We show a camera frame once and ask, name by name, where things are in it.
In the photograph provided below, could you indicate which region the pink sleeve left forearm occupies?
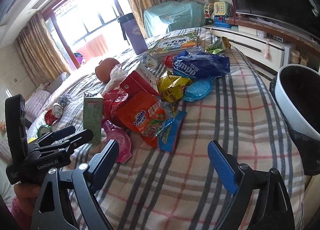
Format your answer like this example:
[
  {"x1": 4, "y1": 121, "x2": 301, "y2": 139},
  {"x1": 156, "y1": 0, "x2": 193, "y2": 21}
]
[{"x1": 11, "y1": 197, "x2": 34, "y2": 229}]

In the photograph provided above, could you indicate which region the red white 1928 carton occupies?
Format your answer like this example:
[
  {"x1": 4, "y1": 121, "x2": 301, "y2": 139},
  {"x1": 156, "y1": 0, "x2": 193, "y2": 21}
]
[{"x1": 119, "y1": 62, "x2": 159, "y2": 96}]

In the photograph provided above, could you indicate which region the toy cash register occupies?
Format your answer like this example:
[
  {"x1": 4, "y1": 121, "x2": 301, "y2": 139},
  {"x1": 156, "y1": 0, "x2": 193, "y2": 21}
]
[{"x1": 203, "y1": 1, "x2": 234, "y2": 28}]

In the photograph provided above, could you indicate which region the window with red frame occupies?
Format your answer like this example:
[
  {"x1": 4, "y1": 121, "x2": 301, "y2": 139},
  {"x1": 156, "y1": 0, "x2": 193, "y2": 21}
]
[{"x1": 42, "y1": 0, "x2": 131, "y2": 70}]

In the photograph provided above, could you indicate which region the white crumpled tissue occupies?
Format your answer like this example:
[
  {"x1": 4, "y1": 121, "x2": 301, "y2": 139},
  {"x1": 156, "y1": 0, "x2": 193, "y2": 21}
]
[{"x1": 105, "y1": 64, "x2": 128, "y2": 93}]

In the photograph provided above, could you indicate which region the green crumpled snack bag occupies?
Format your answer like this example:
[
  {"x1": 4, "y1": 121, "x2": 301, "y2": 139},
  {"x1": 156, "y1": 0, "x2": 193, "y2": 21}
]
[{"x1": 205, "y1": 36, "x2": 231, "y2": 55}]

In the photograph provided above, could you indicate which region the teal covered furniture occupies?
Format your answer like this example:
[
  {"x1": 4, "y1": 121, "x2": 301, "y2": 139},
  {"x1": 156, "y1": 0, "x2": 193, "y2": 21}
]
[{"x1": 143, "y1": 0, "x2": 205, "y2": 38}]

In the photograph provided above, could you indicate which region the white trash bin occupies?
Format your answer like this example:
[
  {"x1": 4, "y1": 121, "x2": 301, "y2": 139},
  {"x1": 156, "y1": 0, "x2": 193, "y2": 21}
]
[{"x1": 274, "y1": 64, "x2": 319, "y2": 141}]

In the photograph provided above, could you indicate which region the pink brush-shaped package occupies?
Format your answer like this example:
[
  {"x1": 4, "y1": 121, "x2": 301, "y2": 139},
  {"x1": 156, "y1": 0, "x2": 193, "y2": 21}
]
[{"x1": 101, "y1": 117, "x2": 132, "y2": 164}]

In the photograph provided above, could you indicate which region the purple thermos bottle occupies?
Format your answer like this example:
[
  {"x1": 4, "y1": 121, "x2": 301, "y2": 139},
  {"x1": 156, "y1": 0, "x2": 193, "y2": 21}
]
[{"x1": 118, "y1": 13, "x2": 148, "y2": 55}]

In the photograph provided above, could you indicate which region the blue brush-shaped package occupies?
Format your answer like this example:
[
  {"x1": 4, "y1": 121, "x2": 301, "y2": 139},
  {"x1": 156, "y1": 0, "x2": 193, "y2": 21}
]
[{"x1": 182, "y1": 78, "x2": 215, "y2": 102}]

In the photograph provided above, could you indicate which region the plaid blanket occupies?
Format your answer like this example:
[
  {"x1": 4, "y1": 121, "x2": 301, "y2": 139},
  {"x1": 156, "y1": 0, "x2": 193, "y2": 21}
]
[{"x1": 24, "y1": 26, "x2": 307, "y2": 230}]

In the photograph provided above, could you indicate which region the blue snack wrapper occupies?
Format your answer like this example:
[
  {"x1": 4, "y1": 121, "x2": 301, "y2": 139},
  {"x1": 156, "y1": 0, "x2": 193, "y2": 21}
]
[{"x1": 157, "y1": 108, "x2": 187, "y2": 153}]

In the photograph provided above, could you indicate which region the orange Ovaltine packet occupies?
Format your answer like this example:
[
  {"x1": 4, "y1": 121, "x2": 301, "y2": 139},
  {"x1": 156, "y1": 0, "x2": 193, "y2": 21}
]
[{"x1": 116, "y1": 92, "x2": 167, "y2": 148}]

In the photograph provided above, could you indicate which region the small red white can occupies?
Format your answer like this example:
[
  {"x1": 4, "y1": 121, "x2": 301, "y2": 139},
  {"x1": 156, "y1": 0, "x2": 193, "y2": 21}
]
[{"x1": 44, "y1": 103, "x2": 63, "y2": 126}]

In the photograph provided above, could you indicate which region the green drink carton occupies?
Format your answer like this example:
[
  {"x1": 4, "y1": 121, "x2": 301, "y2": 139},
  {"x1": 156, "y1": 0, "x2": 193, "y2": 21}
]
[{"x1": 82, "y1": 91, "x2": 104, "y2": 144}]

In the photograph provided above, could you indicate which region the beige curtain left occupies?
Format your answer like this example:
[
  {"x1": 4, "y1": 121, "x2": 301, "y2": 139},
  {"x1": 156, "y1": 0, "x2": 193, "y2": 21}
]
[{"x1": 15, "y1": 12, "x2": 72, "y2": 86}]

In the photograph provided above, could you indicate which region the white yogurt cup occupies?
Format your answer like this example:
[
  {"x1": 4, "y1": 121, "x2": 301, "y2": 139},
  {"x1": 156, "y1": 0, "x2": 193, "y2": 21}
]
[{"x1": 140, "y1": 52, "x2": 158, "y2": 69}]

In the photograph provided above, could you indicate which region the person's left hand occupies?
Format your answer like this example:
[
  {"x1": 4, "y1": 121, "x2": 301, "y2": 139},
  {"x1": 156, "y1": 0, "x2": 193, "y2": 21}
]
[{"x1": 14, "y1": 183, "x2": 41, "y2": 216}]

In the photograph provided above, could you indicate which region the yellow snack wrapper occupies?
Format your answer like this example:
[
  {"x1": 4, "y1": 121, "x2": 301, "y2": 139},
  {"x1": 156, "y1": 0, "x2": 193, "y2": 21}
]
[{"x1": 156, "y1": 70, "x2": 193, "y2": 103}]

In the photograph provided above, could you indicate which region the red candy tube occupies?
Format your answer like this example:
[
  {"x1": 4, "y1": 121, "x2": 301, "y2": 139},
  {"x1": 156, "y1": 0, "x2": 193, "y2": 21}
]
[{"x1": 164, "y1": 55, "x2": 175, "y2": 67}]

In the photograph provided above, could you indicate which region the children's picture book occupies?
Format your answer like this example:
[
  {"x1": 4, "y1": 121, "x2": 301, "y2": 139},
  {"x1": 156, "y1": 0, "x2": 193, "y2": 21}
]
[{"x1": 146, "y1": 32, "x2": 201, "y2": 58}]

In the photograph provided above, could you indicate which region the white TV cabinet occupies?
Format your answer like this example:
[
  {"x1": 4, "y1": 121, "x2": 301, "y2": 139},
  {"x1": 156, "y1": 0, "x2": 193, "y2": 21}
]
[{"x1": 204, "y1": 25, "x2": 296, "y2": 72}]

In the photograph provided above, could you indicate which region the blue Tempo tissue pack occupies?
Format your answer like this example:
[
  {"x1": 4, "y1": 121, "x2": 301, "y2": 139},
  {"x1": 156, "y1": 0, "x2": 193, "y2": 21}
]
[{"x1": 172, "y1": 51, "x2": 231, "y2": 80}]

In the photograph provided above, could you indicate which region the apple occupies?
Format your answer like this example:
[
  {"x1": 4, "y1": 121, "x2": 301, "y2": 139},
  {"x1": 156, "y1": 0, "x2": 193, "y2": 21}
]
[{"x1": 95, "y1": 58, "x2": 119, "y2": 83}]

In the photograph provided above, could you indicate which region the red crumpled snack bag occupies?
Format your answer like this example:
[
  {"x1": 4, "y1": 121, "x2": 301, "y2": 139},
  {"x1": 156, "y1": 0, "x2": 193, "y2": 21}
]
[{"x1": 103, "y1": 88, "x2": 129, "y2": 128}]

